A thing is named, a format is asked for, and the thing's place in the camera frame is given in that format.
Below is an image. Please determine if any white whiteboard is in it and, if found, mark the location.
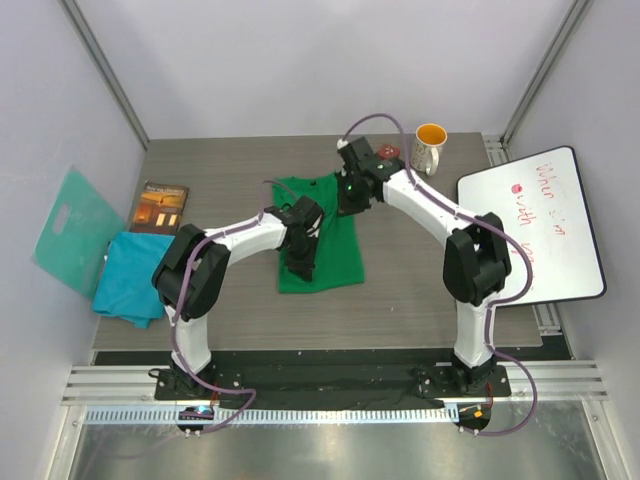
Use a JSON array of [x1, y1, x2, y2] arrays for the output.
[[457, 146, 606, 305]]

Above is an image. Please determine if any red cube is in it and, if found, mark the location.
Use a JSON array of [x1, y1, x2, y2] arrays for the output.
[[377, 144, 400, 160]]

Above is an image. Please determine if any blue t shirt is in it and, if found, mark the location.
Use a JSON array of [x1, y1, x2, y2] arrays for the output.
[[92, 231, 173, 329]]

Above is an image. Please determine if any perforated cable tray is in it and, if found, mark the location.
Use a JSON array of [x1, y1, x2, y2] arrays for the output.
[[84, 404, 459, 426]]

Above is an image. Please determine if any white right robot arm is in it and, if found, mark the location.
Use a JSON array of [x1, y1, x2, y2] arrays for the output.
[[336, 137, 511, 395]]

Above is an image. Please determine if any white mug orange inside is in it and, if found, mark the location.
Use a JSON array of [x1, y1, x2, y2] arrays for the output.
[[410, 123, 448, 177]]

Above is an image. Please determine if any teal plastic cutting board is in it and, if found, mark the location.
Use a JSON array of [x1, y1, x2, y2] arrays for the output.
[[34, 169, 125, 299]]

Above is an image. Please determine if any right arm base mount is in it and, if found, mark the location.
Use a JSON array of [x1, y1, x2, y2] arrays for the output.
[[409, 360, 512, 399]]

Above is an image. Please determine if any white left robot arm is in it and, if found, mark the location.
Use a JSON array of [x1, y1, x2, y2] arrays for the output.
[[152, 196, 324, 399]]

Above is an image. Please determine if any brown book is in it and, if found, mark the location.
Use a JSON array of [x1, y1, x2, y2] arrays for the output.
[[129, 181, 189, 235]]

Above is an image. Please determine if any green t shirt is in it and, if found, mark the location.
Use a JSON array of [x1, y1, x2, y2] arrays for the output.
[[272, 174, 365, 294]]

